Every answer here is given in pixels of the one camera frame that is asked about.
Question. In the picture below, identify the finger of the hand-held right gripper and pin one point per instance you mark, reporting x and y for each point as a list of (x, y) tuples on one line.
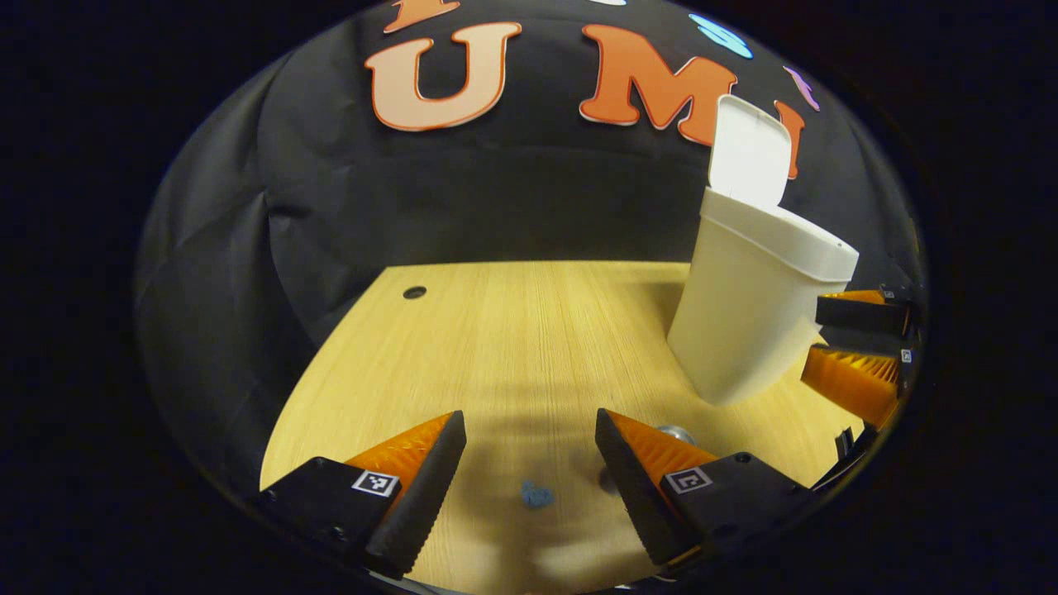
[(851, 380), (860, 316)]

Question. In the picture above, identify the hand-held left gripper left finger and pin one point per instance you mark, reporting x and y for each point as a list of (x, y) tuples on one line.
[(426, 496)]

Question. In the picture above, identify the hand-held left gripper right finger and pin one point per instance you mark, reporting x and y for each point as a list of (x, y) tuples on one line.
[(632, 496)]

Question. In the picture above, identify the blue paper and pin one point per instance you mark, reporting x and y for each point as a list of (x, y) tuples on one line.
[(537, 496)]

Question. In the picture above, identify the white desktop garbage bin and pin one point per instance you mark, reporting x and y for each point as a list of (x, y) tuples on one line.
[(744, 314)]

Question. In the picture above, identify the wooden desktop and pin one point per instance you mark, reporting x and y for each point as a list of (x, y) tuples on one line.
[(496, 347)]

